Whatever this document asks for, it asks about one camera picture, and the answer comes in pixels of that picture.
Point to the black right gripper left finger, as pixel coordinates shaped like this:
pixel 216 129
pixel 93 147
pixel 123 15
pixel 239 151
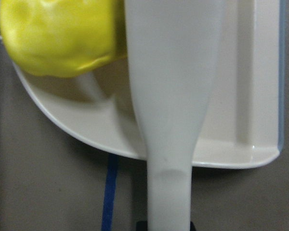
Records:
pixel 142 225

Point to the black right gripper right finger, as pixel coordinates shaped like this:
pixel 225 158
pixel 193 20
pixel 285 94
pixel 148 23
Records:
pixel 192 227

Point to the beige hand brush black bristles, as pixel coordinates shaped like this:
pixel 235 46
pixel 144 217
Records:
pixel 173 48

